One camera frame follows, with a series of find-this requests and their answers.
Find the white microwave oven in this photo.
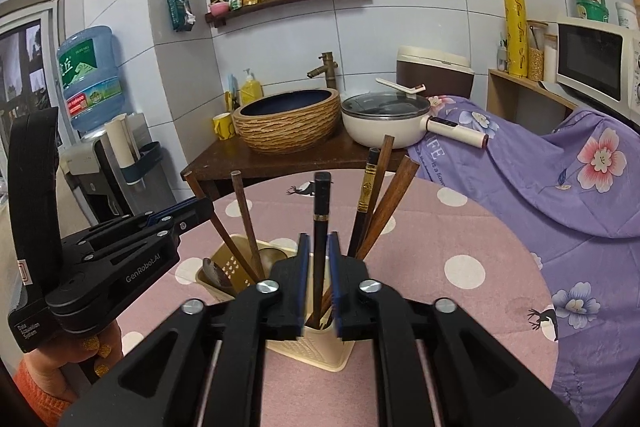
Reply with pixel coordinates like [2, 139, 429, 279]
[555, 16, 640, 125]

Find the white framed window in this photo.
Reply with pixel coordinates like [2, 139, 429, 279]
[0, 0, 66, 148]

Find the woven pattern sink basin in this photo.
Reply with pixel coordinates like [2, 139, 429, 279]
[232, 88, 342, 154]

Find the brown and cream rice cooker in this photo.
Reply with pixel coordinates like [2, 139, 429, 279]
[395, 46, 476, 100]

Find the yellow wrap roll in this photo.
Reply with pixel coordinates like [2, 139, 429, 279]
[503, 0, 530, 78]

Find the person's left forearm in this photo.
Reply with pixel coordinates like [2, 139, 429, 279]
[14, 357, 73, 415]

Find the black chopstick gold band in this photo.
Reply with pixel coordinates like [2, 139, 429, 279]
[347, 147, 382, 260]
[304, 172, 333, 330]

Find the yellow soap pump bottle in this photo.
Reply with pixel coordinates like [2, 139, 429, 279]
[240, 68, 264, 106]

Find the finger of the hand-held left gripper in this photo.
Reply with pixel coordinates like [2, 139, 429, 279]
[75, 201, 215, 264]
[62, 197, 211, 251]

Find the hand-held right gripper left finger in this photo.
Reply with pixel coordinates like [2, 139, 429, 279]
[59, 233, 312, 427]

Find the dark blue wall holder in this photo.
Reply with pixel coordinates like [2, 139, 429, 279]
[122, 142, 163, 185]

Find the dark wooden counter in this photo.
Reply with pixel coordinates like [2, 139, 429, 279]
[180, 132, 416, 202]

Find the person's left hand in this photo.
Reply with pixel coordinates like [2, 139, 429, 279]
[27, 321, 124, 380]

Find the white rice paddle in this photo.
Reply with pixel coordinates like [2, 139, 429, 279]
[376, 77, 427, 98]

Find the green hanging packet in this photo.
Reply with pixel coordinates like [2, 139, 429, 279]
[166, 0, 196, 32]

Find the small white jar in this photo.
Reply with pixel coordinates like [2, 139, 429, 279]
[615, 2, 638, 28]

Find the cream electric pot glass lid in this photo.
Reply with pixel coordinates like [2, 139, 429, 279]
[341, 91, 490, 150]

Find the yellow mug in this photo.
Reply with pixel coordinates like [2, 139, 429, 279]
[212, 112, 237, 141]

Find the grey water dispenser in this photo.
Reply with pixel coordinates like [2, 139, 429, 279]
[57, 112, 176, 228]

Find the blue water jug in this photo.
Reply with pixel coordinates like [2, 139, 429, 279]
[56, 25, 126, 132]

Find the glass jar with grains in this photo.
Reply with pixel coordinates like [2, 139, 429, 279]
[526, 21, 548, 82]

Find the purple floral cloth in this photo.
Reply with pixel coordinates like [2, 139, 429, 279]
[407, 94, 640, 427]

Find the brass faucet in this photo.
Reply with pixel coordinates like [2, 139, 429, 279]
[306, 52, 339, 90]

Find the white container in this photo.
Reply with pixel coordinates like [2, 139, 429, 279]
[542, 43, 560, 82]

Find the beige perforated utensil holder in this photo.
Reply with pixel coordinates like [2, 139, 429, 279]
[195, 234, 357, 373]

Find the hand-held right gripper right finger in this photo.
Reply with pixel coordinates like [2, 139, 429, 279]
[327, 232, 581, 427]

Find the light wooden shelf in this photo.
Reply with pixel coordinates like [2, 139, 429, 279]
[487, 68, 578, 118]

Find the metal spoon wooden handle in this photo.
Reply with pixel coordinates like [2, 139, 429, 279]
[201, 257, 237, 297]

